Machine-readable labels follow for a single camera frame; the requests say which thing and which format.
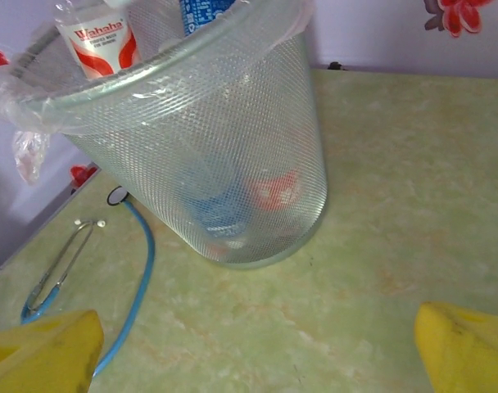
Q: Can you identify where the Wahaha bottle white red label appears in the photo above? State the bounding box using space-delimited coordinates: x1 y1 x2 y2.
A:
54 0 143 79

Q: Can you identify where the clear mesh waste bin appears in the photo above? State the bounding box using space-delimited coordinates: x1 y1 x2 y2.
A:
9 0 330 271

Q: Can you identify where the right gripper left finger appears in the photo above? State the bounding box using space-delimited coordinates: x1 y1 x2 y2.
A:
0 309 106 393

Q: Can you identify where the Pepsi bottle dark blue label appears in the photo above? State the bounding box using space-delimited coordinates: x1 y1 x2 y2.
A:
178 0 238 38

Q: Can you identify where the clear plastic bin liner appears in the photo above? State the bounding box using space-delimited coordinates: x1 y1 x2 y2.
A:
0 0 318 185

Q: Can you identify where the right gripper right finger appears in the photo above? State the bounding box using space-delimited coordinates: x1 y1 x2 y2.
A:
414 301 498 393

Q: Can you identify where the clear bottle light blue label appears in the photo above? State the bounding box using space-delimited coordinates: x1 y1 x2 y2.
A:
183 163 254 246

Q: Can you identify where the blue stethoscope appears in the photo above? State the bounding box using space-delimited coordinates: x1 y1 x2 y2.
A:
20 186 156 377

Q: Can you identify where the small bottle solid red label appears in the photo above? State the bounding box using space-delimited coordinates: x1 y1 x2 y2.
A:
247 169 301 212

